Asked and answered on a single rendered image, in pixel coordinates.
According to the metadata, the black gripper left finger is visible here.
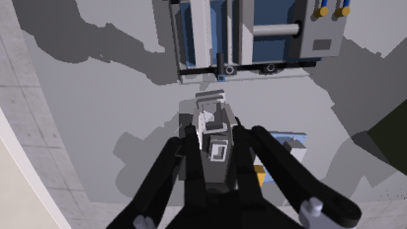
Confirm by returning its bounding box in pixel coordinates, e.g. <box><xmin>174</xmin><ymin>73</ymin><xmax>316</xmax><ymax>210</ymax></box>
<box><xmin>106</xmin><ymin>108</ymin><xmax>210</xmax><ymax>229</ymax></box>

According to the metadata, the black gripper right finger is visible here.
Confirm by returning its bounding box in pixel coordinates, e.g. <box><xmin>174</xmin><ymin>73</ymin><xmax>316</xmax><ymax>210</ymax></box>
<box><xmin>224</xmin><ymin>104</ymin><xmax>362</xmax><ymax>229</ymax></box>

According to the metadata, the yellow-orange block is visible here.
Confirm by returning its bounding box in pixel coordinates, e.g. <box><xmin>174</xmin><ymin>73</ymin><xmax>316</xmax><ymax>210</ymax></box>
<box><xmin>254</xmin><ymin>165</ymin><xmax>266</xmax><ymax>186</ymax></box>

